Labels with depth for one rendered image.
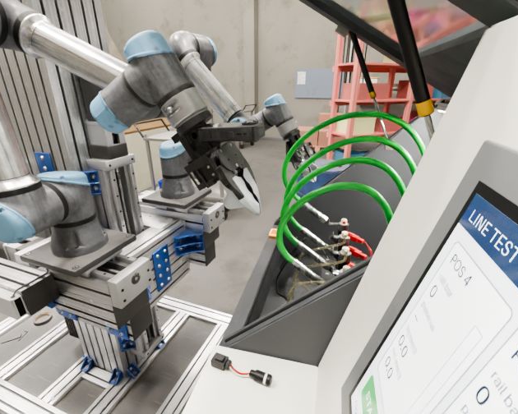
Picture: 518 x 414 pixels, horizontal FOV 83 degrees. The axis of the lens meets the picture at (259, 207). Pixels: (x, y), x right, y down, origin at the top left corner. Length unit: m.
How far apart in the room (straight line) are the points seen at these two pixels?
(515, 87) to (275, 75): 8.45
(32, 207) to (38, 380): 1.19
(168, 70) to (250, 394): 0.58
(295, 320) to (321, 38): 8.12
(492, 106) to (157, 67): 0.45
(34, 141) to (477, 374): 1.25
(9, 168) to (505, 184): 0.85
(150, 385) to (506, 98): 1.60
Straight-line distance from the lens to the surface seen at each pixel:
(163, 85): 0.54
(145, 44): 0.56
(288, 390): 0.62
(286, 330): 0.61
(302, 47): 8.55
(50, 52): 0.85
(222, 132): 0.51
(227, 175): 0.51
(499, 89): 0.35
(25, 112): 1.26
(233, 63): 9.19
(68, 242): 0.98
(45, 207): 0.88
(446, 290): 0.28
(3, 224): 0.85
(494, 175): 0.28
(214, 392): 0.63
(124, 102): 0.59
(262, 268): 0.95
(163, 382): 1.65
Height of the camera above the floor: 1.49
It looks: 23 degrees down
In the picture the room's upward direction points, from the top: straight up
